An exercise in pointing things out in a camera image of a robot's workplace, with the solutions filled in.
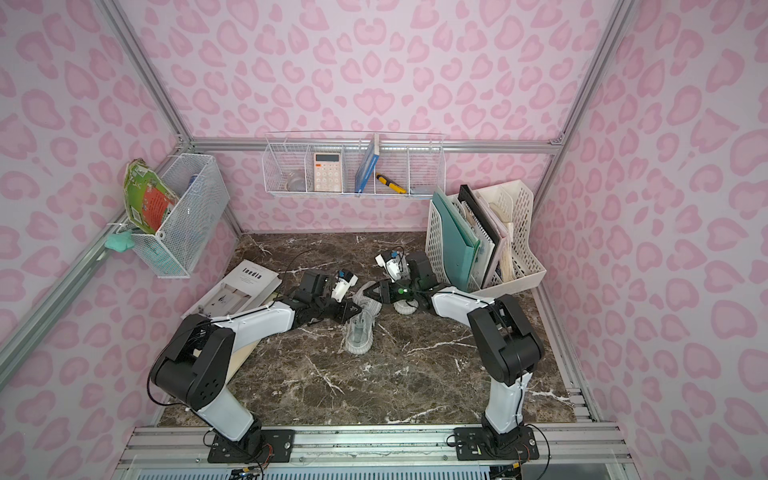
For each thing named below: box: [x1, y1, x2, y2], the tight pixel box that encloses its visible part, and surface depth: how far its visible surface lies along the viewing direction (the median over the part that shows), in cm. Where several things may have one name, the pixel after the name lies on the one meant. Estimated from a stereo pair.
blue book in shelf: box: [354, 133, 380, 195], surface depth 90 cm
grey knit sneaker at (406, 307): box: [393, 299, 419, 315], surface depth 97 cm
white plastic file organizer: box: [425, 179, 546, 297], surface depth 96 cm
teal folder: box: [432, 186, 480, 292], surface depth 81 cm
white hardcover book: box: [181, 259, 282, 318], surface depth 100 cm
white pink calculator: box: [313, 152, 342, 192], surface depth 97 cm
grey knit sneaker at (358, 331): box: [344, 281, 383, 354], surface depth 90 cm
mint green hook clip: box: [105, 230, 135, 253], surface depth 64 cm
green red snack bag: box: [124, 158, 178, 234], surface depth 74 cm
